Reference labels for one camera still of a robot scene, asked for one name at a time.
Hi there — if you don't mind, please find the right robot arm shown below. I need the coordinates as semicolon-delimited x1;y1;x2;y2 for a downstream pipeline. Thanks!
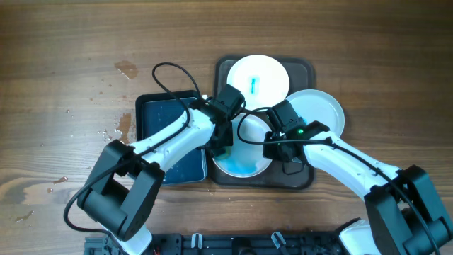
263;121;452;254

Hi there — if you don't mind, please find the right black cable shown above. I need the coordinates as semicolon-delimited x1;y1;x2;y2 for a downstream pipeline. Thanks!
236;107;443;255

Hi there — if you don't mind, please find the brown plastic serving tray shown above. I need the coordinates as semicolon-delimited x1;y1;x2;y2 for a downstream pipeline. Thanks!
208;55;316;191

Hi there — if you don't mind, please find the white plate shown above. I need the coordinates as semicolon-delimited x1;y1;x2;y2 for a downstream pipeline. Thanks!
286;89;345;137
214;113;272;178
226;55;290;111

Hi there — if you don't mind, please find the black water basin tray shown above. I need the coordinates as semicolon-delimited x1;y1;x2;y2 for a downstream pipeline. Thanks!
135;90;207;186

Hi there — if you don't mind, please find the left black cable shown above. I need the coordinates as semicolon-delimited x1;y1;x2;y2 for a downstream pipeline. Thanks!
63;62;205;237

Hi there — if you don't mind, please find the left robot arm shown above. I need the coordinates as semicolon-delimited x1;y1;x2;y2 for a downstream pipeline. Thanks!
73;96;244;254

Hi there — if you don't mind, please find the green yellow sponge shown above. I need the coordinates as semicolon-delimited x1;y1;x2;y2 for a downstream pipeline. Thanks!
215;147;231;159

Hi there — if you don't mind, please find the black cable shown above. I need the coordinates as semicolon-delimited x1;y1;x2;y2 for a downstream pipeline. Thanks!
63;62;205;237
236;107;443;255

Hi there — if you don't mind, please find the white plate top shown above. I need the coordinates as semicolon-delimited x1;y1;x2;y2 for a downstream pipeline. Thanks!
226;55;290;111

